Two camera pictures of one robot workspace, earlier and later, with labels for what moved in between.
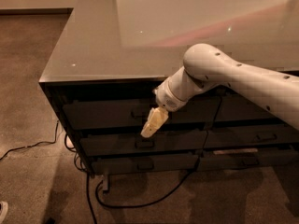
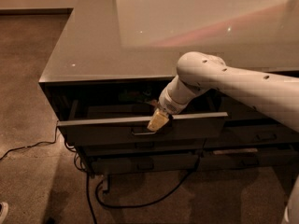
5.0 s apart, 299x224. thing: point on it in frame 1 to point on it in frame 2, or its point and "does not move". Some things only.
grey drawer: (133, 111) to (184, 126)
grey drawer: (250, 135) does not move
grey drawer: (222, 161) does not move
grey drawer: (144, 162) does not move
